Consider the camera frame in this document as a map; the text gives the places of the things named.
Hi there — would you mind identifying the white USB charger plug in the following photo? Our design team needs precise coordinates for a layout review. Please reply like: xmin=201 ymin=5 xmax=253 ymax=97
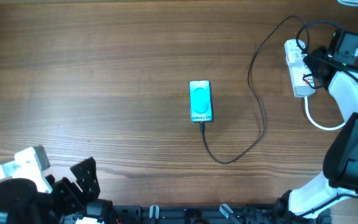
xmin=286 ymin=50 xmax=306 ymax=67

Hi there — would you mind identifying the white power strip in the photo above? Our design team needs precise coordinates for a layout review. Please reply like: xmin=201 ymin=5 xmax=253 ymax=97
xmin=284 ymin=39 xmax=316 ymax=98

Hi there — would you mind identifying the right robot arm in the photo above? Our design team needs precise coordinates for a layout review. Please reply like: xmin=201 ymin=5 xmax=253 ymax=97
xmin=288 ymin=29 xmax=358 ymax=218

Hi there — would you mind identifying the black right camera cable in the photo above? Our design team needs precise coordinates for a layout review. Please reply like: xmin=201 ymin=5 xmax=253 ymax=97
xmin=295 ymin=20 xmax=358 ymax=218

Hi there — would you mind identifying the blue Galaxy smartphone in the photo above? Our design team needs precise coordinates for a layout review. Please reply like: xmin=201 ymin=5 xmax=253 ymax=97
xmin=189 ymin=80 xmax=213 ymax=123

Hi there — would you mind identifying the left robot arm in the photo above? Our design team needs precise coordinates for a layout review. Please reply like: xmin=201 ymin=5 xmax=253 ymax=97
xmin=0 ymin=157 xmax=120 ymax=224

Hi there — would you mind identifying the black USB charging cable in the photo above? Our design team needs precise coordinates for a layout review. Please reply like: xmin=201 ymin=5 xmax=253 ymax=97
xmin=199 ymin=15 xmax=310 ymax=165

